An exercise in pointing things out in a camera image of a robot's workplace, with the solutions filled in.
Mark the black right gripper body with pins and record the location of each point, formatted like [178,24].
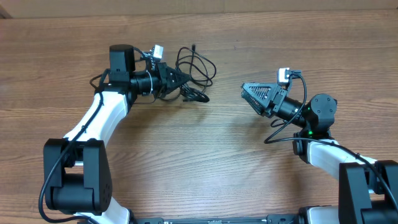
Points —
[277,101]

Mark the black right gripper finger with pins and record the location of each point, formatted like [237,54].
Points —
[254,99]
[270,87]

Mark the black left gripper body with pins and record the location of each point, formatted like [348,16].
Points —
[157,91]

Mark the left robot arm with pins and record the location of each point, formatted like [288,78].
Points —
[77,178]

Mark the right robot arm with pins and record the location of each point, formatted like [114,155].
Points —
[367,187]

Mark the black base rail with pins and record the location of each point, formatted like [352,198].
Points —
[270,219]

